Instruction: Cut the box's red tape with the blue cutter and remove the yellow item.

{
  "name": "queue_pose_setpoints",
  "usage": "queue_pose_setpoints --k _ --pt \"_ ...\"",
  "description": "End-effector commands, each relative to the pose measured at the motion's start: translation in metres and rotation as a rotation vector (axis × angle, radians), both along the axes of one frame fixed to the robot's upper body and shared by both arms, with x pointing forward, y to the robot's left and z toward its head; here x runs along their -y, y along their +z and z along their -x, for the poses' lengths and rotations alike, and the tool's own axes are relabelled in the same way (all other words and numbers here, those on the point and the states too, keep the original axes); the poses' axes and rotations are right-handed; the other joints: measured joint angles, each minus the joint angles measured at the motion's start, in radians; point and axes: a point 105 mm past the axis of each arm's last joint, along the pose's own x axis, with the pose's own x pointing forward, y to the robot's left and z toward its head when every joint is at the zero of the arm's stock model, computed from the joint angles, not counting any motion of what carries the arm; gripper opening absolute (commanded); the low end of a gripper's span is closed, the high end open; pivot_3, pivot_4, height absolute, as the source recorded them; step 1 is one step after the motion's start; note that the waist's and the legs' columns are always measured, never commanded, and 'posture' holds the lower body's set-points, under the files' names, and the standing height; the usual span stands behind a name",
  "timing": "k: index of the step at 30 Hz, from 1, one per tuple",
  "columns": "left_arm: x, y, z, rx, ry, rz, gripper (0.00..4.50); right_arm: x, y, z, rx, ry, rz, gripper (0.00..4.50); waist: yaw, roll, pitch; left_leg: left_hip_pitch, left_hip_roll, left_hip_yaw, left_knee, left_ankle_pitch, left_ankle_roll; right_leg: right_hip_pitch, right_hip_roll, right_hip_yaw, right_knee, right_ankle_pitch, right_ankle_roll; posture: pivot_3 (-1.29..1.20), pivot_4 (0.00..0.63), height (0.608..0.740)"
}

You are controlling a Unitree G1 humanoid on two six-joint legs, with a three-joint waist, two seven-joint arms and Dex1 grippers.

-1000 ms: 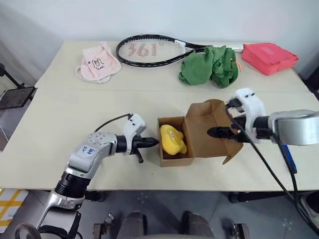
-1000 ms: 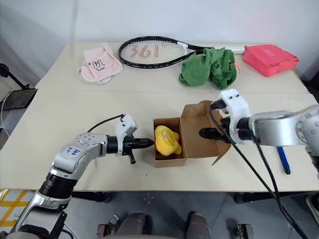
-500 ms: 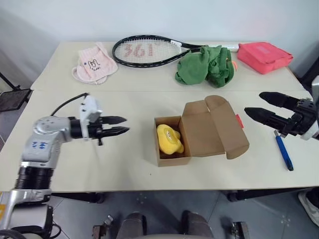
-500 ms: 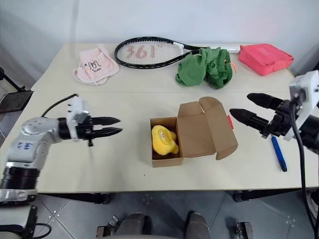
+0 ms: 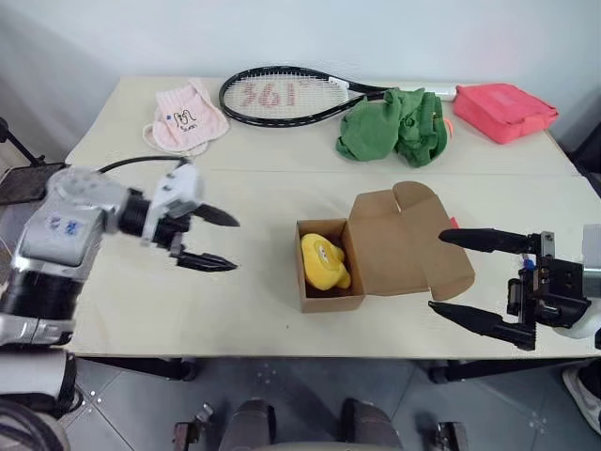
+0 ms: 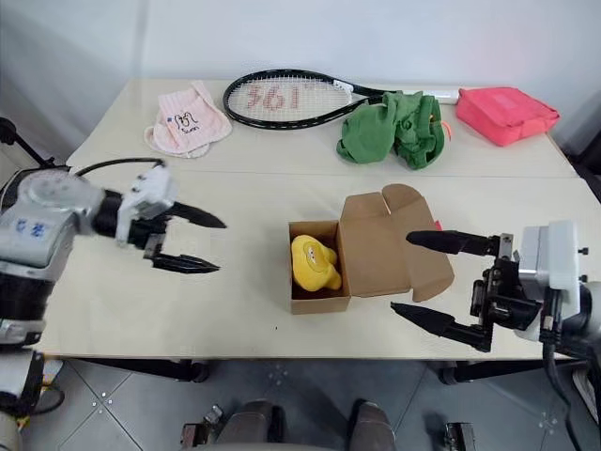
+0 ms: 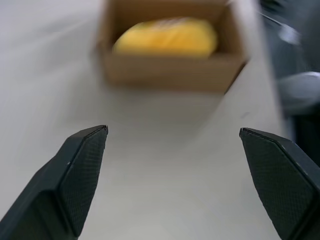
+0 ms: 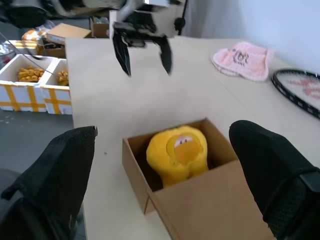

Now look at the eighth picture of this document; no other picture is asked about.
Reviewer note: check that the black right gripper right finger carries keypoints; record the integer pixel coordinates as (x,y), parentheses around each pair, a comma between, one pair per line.
(280,180)

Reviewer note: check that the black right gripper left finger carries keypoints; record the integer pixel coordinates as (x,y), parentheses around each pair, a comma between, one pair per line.
(50,187)

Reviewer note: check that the black tennis racket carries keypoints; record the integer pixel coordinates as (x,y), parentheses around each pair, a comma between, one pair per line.
(300,87)

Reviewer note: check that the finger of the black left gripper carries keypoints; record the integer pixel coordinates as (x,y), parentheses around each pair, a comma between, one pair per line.
(122,55)
(166,55)

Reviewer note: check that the yellow plush toy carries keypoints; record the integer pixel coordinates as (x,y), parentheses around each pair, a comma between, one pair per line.
(180,162)

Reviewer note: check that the pink towel with drawing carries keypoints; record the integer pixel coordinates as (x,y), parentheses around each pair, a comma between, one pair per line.
(250,65)

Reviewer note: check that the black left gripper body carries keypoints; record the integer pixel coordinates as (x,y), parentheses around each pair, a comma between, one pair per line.
(140,27)

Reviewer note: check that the brown cardboard box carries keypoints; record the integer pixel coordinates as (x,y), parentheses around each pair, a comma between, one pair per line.
(212,205)

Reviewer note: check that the black stand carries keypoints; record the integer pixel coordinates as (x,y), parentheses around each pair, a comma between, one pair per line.
(179,25)

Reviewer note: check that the yellow fruit pile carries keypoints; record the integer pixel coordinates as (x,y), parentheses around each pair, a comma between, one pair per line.
(33,35)
(63,78)
(31,74)

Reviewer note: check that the brown cardboard carton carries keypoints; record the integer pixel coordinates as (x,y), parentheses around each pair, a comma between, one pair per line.
(67,31)
(100,30)
(53,52)

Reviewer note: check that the white foam box yellow tape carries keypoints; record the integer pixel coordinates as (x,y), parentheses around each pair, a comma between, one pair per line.
(22,97)
(20,45)
(53,100)

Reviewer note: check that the black bag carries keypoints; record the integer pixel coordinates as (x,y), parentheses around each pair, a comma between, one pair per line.
(22,16)

